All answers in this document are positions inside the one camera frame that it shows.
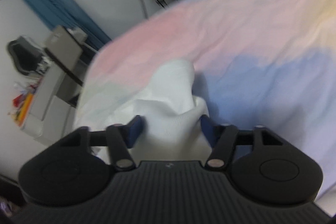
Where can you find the wavy vanity mirror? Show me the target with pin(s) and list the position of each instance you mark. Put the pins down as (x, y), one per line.
(25, 57)

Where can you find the pastel tie-dye bed sheet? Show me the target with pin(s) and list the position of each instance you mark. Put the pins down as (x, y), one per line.
(267, 62)

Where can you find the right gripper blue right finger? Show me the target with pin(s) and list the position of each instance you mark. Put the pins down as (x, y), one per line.
(221, 139)

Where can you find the white dressing table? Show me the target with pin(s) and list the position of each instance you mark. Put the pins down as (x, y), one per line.
(51, 114)

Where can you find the white sweatshirt with striped trim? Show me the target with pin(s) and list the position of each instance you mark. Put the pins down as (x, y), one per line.
(166, 103)

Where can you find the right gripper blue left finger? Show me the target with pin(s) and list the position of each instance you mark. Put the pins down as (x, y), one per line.
(121, 138)

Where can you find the cluttered items on dresser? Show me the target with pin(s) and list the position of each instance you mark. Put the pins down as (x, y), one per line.
(22, 101)

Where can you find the grey black chair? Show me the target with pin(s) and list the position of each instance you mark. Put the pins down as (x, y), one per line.
(65, 47)

